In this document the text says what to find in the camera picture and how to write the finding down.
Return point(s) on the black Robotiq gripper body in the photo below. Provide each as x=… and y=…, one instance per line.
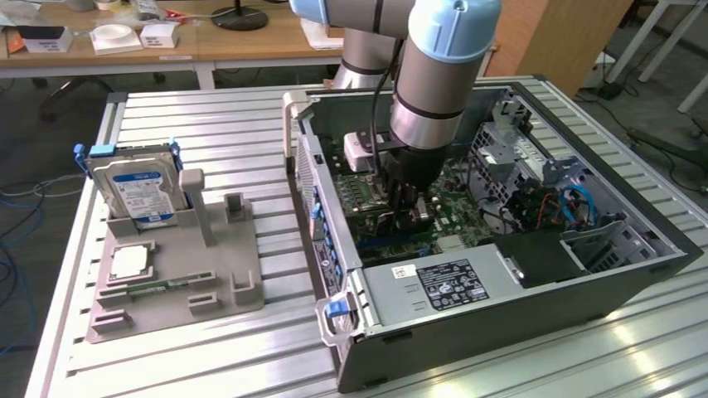
x=415, y=170

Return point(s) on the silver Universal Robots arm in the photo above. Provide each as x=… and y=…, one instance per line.
x=431, y=103

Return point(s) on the green motherboard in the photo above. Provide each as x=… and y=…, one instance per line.
x=459, y=215

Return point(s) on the silver disk bay cage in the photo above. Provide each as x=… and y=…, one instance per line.
x=498, y=166

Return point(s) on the silver chipset heatsink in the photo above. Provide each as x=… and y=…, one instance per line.
x=454, y=244

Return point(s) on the blue expansion card retainer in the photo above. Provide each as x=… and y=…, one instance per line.
x=317, y=211

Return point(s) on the grey power supply unit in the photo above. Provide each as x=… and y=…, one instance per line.
x=387, y=298

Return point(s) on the flat white box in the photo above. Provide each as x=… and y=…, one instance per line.
x=321, y=39

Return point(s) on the wooden cabinet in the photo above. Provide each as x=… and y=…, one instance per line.
x=554, y=41

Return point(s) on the black power adapter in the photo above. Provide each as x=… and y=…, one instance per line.
x=611, y=91

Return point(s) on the open black PC case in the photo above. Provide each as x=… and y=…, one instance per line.
x=498, y=331

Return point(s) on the wooden desk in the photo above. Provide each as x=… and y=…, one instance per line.
x=249, y=45

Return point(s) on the black floor stand leg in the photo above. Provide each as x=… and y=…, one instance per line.
x=665, y=143

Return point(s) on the grey parts rack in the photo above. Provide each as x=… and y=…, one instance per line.
x=177, y=257

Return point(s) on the black lamp base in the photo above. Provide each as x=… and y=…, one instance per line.
x=241, y=18

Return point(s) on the hard disk with blue label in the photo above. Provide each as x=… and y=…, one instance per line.
x=138, y=186

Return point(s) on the green RAM stick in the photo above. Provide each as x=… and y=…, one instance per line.
x=166, y=286

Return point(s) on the silver CPU chip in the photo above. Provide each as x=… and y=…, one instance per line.
x=130, y=263

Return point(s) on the small white labelled box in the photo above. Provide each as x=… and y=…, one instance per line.
x=159, y=36

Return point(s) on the blue disk carrier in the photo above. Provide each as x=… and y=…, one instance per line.
x=103, y=150

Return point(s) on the white box with round dish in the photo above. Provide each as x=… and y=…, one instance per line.
x=117, y=39

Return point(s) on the black office chair base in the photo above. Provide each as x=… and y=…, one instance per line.
x=61, y=91

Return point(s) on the grey cup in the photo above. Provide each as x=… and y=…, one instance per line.
x=82, y=5

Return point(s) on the white box with black top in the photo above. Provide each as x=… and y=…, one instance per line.
x=45, y=39

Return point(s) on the small orange box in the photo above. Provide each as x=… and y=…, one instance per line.
x=18, y=45

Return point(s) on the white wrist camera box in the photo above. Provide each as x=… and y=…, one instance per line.
x=359, y=155

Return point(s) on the white table frame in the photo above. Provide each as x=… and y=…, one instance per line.
x=649, y=70

